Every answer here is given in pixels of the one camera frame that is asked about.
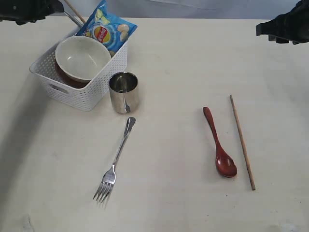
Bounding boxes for white ceramic bowl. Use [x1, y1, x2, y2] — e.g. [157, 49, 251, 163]
[55, 36, 112, 83]

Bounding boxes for red-brown wooden spoon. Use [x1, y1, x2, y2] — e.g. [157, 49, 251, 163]
[202, 107, 237, 178]

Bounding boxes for stainless steel fork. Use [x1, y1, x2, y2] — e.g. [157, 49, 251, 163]
[93, 117, 136, 203]

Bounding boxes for wooden chopstick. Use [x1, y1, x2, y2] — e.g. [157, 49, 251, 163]
[229, 95, 256, 191]
[64, 0, 86, 23]

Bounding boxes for white perforated plastic basket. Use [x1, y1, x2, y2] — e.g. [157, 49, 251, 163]
[29, 41, 128, 112]

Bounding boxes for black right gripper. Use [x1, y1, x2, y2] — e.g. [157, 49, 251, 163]
[256, 0, 309, 45]

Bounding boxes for blue chips bag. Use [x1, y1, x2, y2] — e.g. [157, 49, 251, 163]
[76, 0, 138, 56]

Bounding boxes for stainless steel cup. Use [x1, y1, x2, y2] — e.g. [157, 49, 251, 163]
[109, 72, 140, 114]

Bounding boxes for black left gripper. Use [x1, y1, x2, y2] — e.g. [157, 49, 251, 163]
[0, 0, 65, 25]

